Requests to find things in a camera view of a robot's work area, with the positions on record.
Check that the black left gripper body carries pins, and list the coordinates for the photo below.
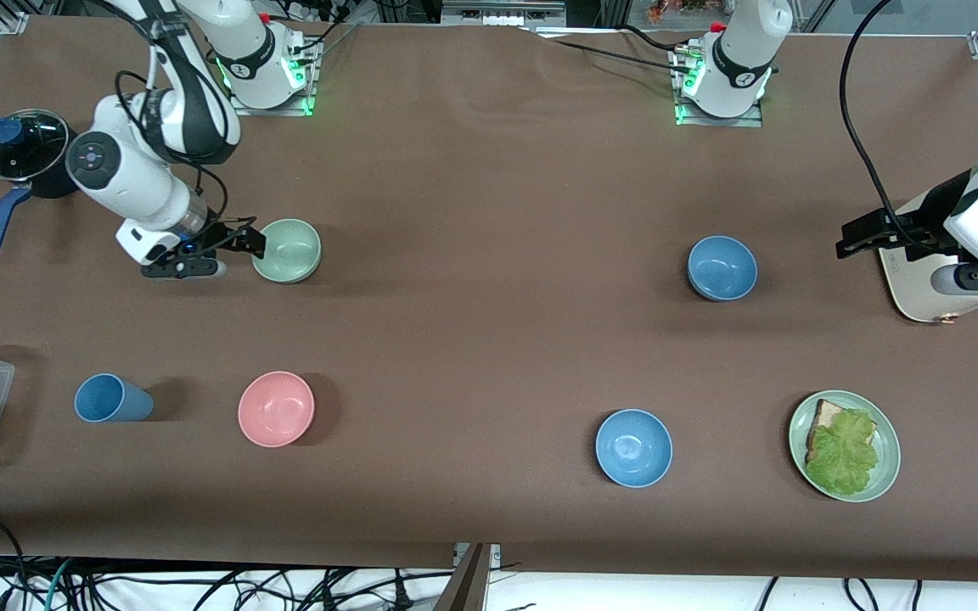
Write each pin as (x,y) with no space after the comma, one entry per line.
(916,217)

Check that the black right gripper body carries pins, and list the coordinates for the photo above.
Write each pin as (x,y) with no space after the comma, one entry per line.
(223,232)

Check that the pale green bowl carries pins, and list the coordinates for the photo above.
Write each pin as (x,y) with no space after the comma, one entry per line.
(292,250)

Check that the blue bowl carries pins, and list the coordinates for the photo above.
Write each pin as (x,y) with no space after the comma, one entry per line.
(722,267)
(633,448)

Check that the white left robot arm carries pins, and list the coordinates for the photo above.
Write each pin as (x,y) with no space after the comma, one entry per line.
(744,59)

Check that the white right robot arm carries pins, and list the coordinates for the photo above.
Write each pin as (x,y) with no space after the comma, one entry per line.
(132,178)

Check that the pink bowl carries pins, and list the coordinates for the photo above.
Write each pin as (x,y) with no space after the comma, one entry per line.
(276,409)

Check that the cream white toaster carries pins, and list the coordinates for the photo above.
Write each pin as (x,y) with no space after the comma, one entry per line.
(922,293)

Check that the bread slice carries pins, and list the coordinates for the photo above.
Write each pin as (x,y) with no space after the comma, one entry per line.
(824,420)

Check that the blue plastic cup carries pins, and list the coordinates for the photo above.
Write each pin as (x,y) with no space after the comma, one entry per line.
(111,399)

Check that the black pot with glass lid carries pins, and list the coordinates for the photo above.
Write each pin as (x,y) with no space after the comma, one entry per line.
(30,148)

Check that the green lettuce leaf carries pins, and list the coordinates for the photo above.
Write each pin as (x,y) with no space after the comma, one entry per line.
(845,454)

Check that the brown table cloth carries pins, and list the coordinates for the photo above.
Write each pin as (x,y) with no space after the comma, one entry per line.
(455,170)

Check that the pale green plate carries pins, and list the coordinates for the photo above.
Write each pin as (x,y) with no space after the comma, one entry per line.
(888,458)

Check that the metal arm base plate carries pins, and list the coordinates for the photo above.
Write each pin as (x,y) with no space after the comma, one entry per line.
(718,120)
(272,106)

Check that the metal table bracket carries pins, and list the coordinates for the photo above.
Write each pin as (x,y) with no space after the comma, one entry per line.
(472,577)

